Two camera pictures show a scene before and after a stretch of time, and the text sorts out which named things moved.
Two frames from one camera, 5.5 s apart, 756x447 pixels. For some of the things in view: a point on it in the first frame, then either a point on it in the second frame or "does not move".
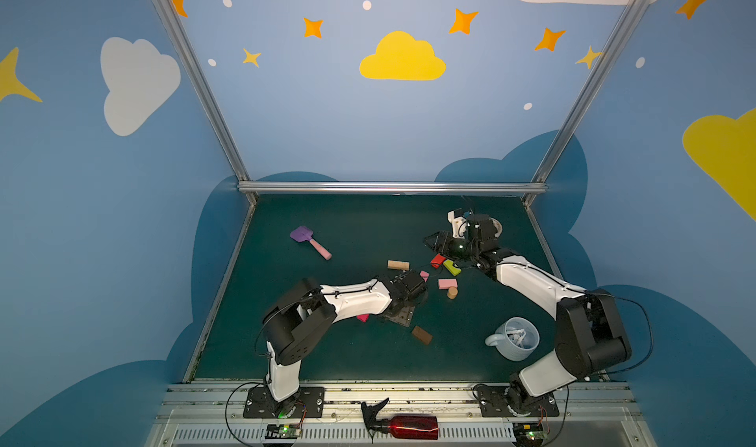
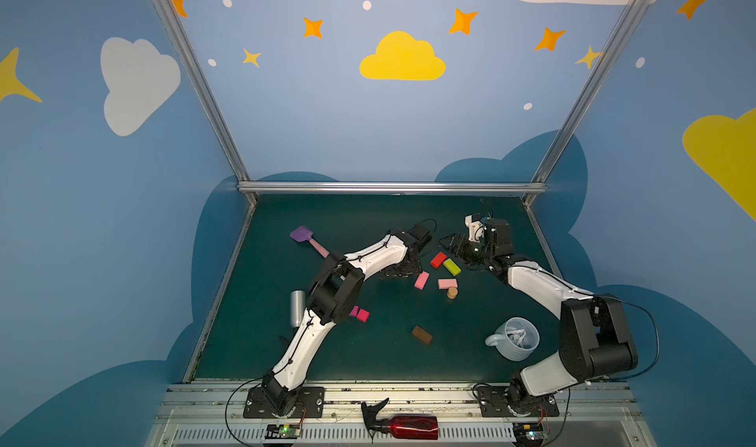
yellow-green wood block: [455, 271] does not move
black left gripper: [405, 308] → [399, 264]
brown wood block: [422, 335] does not move
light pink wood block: [446, 284] does not move
